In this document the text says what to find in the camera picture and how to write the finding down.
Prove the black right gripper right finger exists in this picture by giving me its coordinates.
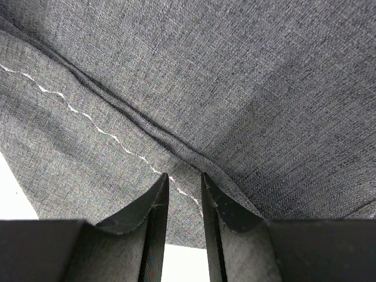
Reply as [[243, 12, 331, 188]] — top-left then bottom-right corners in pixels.
[[201, 173, 375, 281]]

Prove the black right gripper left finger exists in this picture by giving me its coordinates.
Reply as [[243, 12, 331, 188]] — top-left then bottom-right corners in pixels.
[[1, 174, 169, 281]]

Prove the grey cloth napkin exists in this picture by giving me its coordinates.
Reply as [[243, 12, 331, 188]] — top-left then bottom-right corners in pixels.
[[1, 1, 375, 248]]

